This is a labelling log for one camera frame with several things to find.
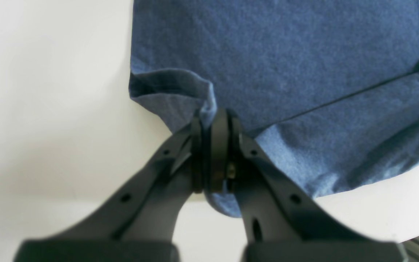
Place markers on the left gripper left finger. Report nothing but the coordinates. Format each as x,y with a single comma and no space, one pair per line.
136,223

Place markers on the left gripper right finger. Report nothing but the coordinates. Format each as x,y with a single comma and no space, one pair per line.
282,223

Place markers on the dark blue t-shirt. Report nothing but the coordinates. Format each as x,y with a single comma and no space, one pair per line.
328,88

